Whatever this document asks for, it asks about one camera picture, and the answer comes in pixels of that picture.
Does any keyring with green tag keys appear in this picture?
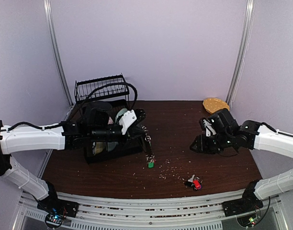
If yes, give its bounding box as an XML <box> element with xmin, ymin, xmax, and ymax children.
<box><xmin>145</xmin><ymin>135</ymin><xmax>155</xmax><ymax>169</ymax></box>

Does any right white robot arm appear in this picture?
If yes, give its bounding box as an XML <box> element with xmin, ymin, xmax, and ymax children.
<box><xmin>190</xmin><ymin>108</ymin><xmax>293</xmax><ymax>212</ymax></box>

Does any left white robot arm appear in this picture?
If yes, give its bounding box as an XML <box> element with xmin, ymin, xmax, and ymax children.
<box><xmin>0</xmin><ymin>101</ymin><xmax>151</xmax><ymax>213</ymax></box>

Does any black tray with dishes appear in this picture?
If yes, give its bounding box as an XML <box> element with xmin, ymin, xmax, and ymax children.
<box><xmin>78</xmin><ymin>99</ymin><xmax>141</xmax><ymax>164</ymax></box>

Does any key bunch with red tag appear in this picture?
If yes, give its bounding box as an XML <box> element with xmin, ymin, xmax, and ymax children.
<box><xmin>184</xmin><ymin>174</ymin><xmax>203</xmax><ymax>191</ymax></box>

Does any yellow round plate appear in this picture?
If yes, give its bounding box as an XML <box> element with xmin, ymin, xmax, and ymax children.
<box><xmin>203</xmin><ymin>98</ymin><xmax>230</xmax><ymax>114</ymax></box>

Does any right round circuit board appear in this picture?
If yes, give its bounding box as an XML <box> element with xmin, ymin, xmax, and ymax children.
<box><xmin>237</xmin><ymin>215</ymin><xmax>261</xmax><ymax>228</ymax></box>

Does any round circuit board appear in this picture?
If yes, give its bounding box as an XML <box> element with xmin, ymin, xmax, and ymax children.
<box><xmin>237</xmin><ymin>215</ymin><xmax>261</xmax><ymax>228</ymax></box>
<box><xmin>45</xmin><ymin>214</ymin><xmax>65</xmax><ymax>229</ymax></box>

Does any left round circuit board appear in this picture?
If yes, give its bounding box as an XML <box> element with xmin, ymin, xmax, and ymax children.
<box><xmin>45</xmin><ymin>214</ymin><xmax>65</xmax><ymax>229</ymax></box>

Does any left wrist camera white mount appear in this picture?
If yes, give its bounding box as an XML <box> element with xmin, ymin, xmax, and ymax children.
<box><xmin>115</xmin><ymin>108</ymin><xmax>146</xmax><ymax>135</ymax></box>

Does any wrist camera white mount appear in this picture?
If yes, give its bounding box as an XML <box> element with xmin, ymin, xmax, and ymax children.
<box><xmin>199</xmin><ymin>118</ymin><xmax>216</xmax><ymax>137</ymax></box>
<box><xmin>115</xmin><ymin>108</ymin><xmax>146</xmax><ymax>135</ymax></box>

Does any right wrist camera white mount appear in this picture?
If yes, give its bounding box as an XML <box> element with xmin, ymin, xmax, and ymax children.
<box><xmin>199</xmin><ymin>118</ymin><xmax>216</xmax><ymax>137</ymax></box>

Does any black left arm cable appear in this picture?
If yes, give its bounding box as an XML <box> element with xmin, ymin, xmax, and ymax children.
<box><xmin>77</xmin><ymin>82</ymin><xmax>139</xmax><ymax>108</ymax></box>

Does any black wire dish rack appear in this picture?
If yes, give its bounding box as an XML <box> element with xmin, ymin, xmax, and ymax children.
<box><xmin>74</xmin><ymin>74</ymin><xmax>130</xmax><ymax>104</ymax></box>

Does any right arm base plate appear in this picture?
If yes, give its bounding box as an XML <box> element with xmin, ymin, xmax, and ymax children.
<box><xmin>222</xmin><ymin>198</ymin><xmax>263</xmax><ymax>217</ymax></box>

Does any aluminium rail frame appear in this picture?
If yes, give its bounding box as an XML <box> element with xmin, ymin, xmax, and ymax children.
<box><xmin>11</xmin><ymin>189</ymin><xmax>291</xmax><ymax>230</ymax></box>

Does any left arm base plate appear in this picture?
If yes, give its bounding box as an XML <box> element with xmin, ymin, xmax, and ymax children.
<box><xmin>37</xmin><ymin>199</ymin><xmax>79</xmax><ymax>218</ymax></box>

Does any right aluminium corner post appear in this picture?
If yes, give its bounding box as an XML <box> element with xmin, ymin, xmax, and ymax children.
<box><xmin>226</xmin><ymin>0</ymin><xmax>256</xmax><ymax>108</ymax></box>

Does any aluminium corner post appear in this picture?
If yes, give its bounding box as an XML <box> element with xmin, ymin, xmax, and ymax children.
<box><xmin>43</xmin><ymin>0</ymin><xmax>73</xmax><ymax>107</ymax></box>
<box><xmin>226</xmin><ymin>0</ymin><xmax>256</xmax><ymax>108</ymax></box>

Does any left aluminium corner post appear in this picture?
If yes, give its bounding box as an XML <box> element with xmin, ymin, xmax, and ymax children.
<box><xmin>43</xmin><ymin>0</ymin><xmax>73</xmax><ymax>107</ymax></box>

